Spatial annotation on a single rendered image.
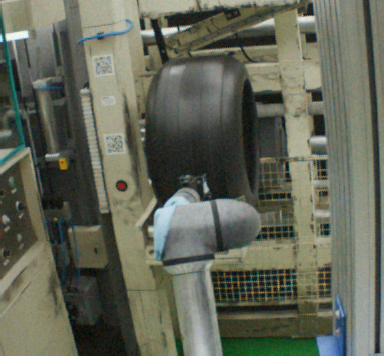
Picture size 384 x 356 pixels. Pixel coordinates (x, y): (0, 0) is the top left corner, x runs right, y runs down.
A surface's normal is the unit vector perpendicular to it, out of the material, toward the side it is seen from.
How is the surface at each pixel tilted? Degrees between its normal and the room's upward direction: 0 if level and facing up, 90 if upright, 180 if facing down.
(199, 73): 28
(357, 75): 90
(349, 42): 90
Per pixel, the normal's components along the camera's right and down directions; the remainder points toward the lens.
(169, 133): -0.23, -0.03
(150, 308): -0.20, 0.33
